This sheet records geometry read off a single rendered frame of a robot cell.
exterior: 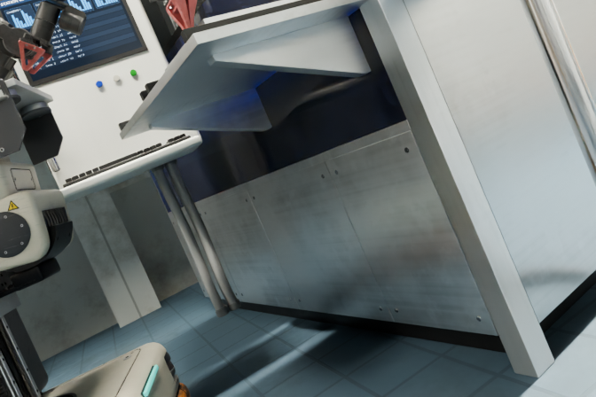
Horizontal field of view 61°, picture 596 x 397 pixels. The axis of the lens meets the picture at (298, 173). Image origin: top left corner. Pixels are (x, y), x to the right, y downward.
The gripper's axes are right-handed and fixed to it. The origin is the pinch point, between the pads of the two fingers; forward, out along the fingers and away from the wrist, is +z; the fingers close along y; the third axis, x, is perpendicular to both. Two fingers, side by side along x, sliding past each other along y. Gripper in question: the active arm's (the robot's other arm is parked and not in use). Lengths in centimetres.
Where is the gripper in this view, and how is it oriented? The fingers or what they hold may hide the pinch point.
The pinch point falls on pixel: (190, 34)
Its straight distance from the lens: 100.1
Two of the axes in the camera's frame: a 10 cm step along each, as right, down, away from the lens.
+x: -4.3, 1.4, 8.9
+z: 2.6, 9.6, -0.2
